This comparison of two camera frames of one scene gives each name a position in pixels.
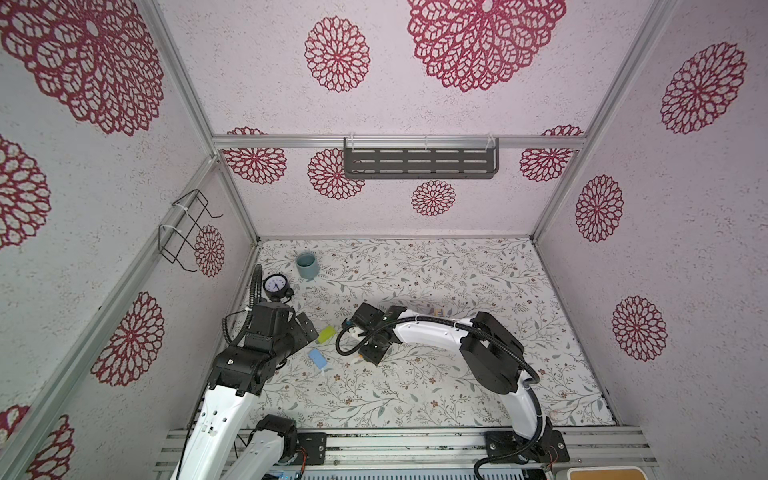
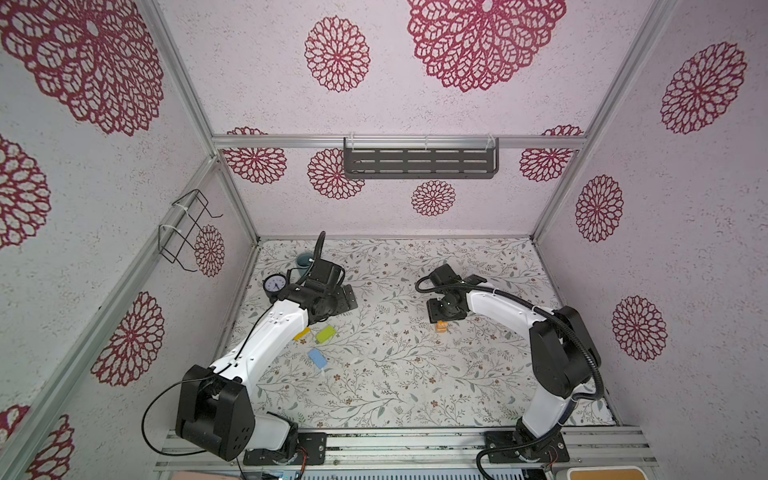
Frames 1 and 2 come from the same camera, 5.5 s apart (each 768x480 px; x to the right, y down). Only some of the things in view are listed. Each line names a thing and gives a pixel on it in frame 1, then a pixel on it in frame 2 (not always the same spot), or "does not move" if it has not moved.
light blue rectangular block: (317, 358) does not move
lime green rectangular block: (326, 334) does not move
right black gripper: (372, 358) → (433, 314)
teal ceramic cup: (307, 265) does not move
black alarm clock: (277, 287) does not move
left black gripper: (300, 338) → (342, 302)
